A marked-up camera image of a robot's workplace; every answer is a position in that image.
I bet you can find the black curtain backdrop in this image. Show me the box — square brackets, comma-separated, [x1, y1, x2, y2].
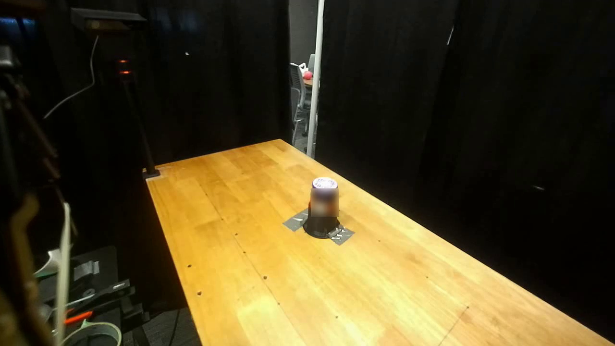
[40, 0, 615, 329]

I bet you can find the equipment clutter beside table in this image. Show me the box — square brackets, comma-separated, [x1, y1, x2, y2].
[38, 247, 149, 346]

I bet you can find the black tripod stand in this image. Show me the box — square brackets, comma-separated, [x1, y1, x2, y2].
[69, 8, 159, 179]

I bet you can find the dark upside-down cup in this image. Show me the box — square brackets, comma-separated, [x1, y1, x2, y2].
[303, 177, 338, 239]

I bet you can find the white vertical pole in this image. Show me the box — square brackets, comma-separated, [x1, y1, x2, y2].
[307, 0, 326, 158]

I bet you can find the white cable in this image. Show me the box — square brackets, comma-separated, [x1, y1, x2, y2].
[42, 33, 101, 124]

